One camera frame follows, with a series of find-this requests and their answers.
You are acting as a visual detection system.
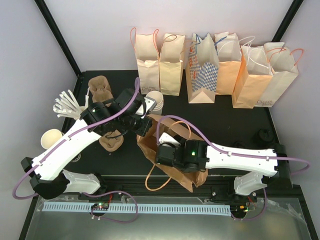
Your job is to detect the orange white paper bag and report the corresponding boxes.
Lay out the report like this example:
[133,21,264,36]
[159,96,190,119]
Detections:
[214,31,242,95]

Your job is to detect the cream paper bag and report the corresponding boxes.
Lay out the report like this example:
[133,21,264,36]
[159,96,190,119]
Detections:
[159,33,186,96]

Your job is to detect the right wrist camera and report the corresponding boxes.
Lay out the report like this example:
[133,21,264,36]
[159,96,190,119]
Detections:
[159,132,181,148]

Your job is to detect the white cream logo bag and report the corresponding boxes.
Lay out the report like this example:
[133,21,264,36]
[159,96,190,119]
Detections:
[255,42,304,108]

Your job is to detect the cup of white stirrers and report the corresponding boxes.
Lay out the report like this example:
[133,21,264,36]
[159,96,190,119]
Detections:
[52,89,89,120]

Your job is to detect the stacked pulp cup carriers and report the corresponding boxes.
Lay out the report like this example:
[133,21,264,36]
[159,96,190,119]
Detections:
[88,75,113,103]

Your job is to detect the black cup lid stack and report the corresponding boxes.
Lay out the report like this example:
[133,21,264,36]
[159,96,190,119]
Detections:
[253,128,274,145]

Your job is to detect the tilted paper cup stack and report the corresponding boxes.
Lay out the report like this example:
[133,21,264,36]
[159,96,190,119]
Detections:
[40,129,64,150]

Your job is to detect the brown kraft paper bag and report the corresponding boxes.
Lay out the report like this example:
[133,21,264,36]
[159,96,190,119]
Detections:
[137,114,209,193]

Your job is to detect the white paper cup stack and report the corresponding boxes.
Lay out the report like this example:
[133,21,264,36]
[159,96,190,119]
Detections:
[146,90,164,115]

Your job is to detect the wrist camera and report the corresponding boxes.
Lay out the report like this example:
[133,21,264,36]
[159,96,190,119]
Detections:
[159,132,181,148]
[137,97,157,119]

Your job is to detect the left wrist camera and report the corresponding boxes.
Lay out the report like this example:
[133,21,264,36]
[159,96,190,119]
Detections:
[137,97,157,119]

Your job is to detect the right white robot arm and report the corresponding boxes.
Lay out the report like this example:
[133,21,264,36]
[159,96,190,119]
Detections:
[155,140,280,202]

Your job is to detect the white slotted cable duct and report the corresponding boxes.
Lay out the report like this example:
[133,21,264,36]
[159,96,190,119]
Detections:
[42,202,231,217]

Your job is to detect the blue patterned paper bag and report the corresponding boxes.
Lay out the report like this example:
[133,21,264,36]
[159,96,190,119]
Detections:
[185,33,219,104]

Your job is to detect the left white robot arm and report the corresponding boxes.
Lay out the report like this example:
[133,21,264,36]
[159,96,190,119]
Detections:
[21,88,157,200]

